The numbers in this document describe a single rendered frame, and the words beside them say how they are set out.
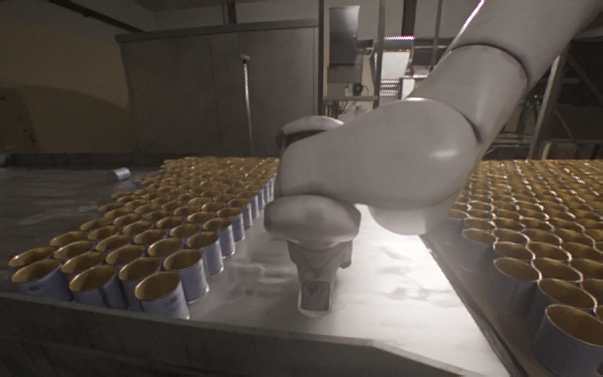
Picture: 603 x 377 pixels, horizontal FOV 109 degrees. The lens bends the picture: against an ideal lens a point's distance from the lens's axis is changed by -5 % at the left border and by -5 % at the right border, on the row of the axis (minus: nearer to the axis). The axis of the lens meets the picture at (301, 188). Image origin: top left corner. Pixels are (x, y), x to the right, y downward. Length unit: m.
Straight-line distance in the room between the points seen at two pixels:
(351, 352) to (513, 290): 0.33
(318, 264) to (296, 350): 0.12
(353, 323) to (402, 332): 0.08
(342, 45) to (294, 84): 0.68
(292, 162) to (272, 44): 2.94
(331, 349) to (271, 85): 2.86
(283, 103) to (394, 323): 2.73
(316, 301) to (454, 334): 0.28
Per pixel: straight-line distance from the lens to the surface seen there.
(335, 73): 2.78
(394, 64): 3.47
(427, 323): 0.50
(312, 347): 0.35
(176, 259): 0.54
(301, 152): 0.15
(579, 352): 0.50
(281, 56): 3.02
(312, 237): 0.16
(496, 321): 0.58
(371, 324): 0.47
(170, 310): 0.46
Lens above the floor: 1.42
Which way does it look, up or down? 19 degrees down
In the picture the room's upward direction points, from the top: 1 degrees counter-clockwise
